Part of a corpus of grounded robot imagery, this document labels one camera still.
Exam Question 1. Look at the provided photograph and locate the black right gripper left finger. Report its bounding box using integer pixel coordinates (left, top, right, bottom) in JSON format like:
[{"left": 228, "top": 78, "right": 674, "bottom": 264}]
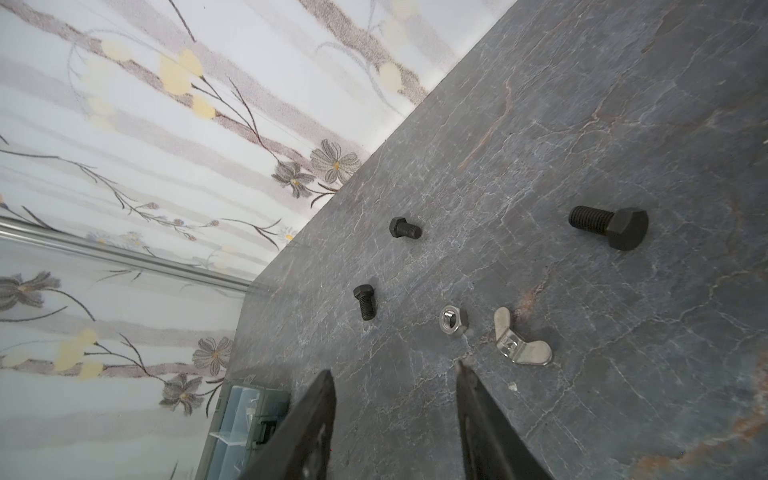
[{"left": 240, "top": 370, "right": 336, "bottom": 479}]

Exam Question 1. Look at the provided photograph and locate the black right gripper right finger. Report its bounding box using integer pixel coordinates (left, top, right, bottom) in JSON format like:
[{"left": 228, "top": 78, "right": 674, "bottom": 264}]
[{"left": 456, "top": 361, "right": 551, "bottom": 480}]

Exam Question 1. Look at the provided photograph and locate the silver hex nut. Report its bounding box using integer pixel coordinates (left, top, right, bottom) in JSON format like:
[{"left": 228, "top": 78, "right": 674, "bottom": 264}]
[{"left": 439, "top": 305, "right": 469, "bottom": 335}]

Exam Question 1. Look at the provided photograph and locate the green compartment organizer box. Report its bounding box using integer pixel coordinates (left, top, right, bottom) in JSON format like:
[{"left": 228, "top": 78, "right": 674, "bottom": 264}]
[{"left": 195, "top": 381, "right": 290, "bottom": 480}]

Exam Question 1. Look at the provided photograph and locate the silver wing nut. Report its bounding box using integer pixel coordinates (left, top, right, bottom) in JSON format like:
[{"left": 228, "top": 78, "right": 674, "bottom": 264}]
[{"left": 494, "top": 307, "right": 553, "bottom": 366}]

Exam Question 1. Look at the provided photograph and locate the black hex bolt left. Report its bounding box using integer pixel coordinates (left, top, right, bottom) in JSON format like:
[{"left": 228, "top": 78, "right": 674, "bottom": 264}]
[{"left": 353, "top": 284, "right": 376, "bottom": 321}]

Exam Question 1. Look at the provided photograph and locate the black hex bolt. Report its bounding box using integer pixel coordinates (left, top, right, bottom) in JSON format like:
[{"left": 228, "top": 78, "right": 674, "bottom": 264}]
[
  {"left": 568, "top": 206, "right": 649, "bottom": 251},
  {"left": 353, "top": 284, "right": 376, "bottom": 321},
  {"left": 389, "top": 217, "right": 422, "bottom": 240}
]

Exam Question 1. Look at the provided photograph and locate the black hex bolt far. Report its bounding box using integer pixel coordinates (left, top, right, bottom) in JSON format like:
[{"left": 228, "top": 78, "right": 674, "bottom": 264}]
[{"left": 389, "top": 217, "right": 422, "bottom": 240}]

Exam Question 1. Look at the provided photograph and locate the black hex bolt near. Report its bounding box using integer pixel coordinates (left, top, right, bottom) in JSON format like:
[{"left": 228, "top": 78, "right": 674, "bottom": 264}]
[{"left": 568, "top": 206, "right": 649, "bottom": 251}]

